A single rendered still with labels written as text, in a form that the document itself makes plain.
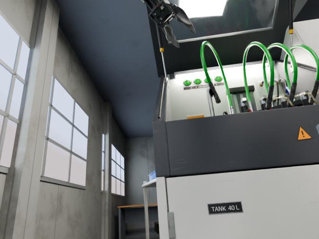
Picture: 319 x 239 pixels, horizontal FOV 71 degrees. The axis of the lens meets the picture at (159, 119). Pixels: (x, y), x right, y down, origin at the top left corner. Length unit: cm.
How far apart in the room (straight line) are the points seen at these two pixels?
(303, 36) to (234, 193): 93
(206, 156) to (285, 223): 24
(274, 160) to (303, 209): 13
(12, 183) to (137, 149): 659
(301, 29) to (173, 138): 96
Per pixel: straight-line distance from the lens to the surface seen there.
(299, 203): 67
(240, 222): 63
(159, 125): 66
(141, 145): 855
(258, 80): 139
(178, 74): 133
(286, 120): 71
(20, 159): 231
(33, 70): 264
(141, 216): 654
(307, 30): 139
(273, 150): 67
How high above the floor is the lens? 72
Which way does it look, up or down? 21 degrees up
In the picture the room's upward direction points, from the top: 4 degrees counter-clockwise
